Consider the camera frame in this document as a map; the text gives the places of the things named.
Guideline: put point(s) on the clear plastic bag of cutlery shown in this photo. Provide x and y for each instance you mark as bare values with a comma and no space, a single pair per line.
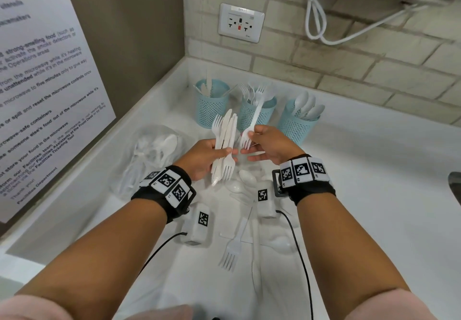
151,157

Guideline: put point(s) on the person's right forearm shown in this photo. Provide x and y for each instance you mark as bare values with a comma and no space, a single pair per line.
345,251

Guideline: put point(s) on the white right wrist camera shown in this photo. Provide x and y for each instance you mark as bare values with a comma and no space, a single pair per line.
266,210

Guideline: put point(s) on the teal mesh cup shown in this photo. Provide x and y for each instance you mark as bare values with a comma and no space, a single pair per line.
295,129
246,118
210,114

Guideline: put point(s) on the dark sink basin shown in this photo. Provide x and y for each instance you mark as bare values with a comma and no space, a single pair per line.
455,186

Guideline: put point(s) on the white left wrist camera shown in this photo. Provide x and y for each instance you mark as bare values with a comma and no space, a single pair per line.
194,235

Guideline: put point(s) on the black right wrist band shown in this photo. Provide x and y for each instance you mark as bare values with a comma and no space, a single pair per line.
317,193

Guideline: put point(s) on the pile of white plastic cutlery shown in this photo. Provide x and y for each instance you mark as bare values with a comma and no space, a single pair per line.
230,251

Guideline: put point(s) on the person's pink sleeve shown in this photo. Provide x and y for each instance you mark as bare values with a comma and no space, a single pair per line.
29,310
396,309

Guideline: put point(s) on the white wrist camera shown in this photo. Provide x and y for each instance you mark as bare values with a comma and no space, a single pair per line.
266,210
194,235

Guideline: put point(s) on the person's pink left sleeve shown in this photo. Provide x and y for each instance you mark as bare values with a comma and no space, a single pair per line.
29,310

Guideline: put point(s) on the person's pink right sleeve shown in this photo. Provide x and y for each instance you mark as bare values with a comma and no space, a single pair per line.
396,309

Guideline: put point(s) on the white printed notice poster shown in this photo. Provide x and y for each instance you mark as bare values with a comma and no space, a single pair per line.
36,78

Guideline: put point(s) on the white wall power outlet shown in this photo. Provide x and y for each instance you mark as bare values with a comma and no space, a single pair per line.
241,22

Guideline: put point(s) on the black left wrist band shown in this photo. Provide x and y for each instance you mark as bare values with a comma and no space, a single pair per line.
151,195

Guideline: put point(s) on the white plastic spoon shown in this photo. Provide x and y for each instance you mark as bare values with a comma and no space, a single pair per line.
302,98
317,111
310,103

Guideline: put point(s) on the person's right hand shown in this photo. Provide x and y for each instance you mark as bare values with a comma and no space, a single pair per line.
281,145

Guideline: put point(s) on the black wrist band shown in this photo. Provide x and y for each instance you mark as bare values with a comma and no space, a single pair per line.
151,195
317,193

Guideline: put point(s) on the person's left forearm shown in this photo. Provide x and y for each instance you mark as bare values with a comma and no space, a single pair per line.
101,258

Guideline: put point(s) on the person's left hand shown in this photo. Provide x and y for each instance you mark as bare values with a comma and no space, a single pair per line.
198,159

